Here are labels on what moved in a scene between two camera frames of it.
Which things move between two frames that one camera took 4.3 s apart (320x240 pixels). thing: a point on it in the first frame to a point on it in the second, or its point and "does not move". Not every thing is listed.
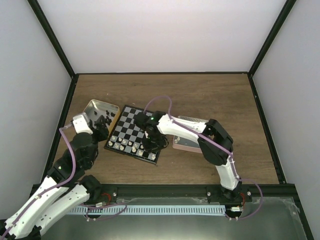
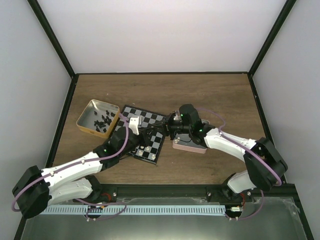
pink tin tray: x=184 y=143 does not move
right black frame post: x=278 y=23 does not move
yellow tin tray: x=95 y=108 does not move
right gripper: x=150 y=148 to x=168 y=126
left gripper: x=103 y=130 to x=145 y=132
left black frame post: x=50 y=36 does not move
